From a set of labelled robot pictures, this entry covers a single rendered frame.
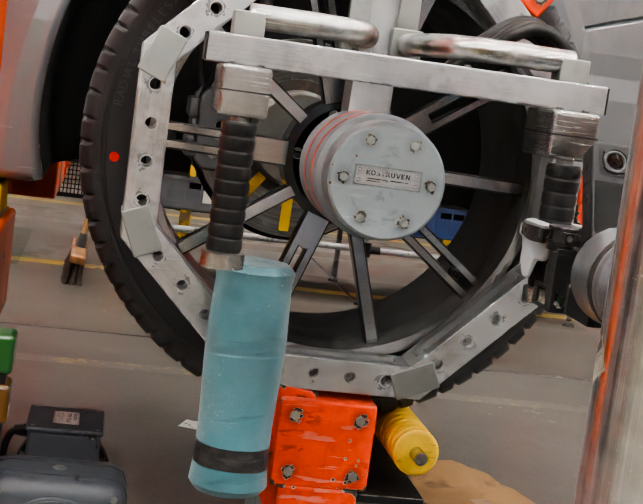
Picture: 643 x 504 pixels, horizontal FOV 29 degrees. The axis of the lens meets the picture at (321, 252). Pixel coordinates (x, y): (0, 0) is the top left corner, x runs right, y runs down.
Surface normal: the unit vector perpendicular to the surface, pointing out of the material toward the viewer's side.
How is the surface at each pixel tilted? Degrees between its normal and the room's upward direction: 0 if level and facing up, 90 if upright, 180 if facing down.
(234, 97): 90
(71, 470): 0
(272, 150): 90
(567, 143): 90
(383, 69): 90
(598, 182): 62
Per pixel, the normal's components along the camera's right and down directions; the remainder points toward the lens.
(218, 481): -0.16, -0.02
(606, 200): 0.19, -0.32
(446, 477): 0.25, -0.92
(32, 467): 0.14, -0.98
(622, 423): -0.85, -0.01
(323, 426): 0.15, 0.15
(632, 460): -0.69, 0.04
